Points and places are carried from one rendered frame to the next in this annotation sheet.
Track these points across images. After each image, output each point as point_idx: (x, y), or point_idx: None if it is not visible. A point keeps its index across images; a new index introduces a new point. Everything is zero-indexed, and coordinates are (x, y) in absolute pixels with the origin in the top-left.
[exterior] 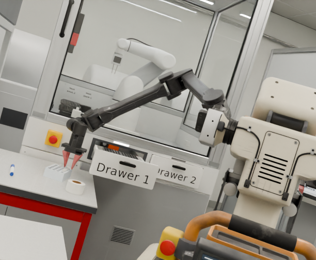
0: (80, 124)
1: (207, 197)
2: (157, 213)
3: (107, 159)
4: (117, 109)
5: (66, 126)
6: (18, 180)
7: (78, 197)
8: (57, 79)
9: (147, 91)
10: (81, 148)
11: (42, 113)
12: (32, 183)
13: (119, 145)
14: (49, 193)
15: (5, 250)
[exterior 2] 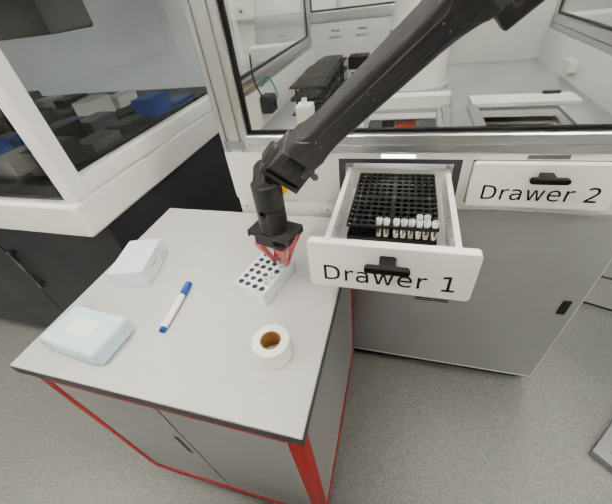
0: (258, 188)
1: None
2: (497, 260)
3: (339, 257)
4: (328, 128)
5: None
6: (168, 348)
7: (270, 390)
8: (228, 63)
9: (407, 29)
10: (288, 228)
11: (238, 142)
12: (193, 350)
13: (395, 160)
14: (206, 395)
15: None
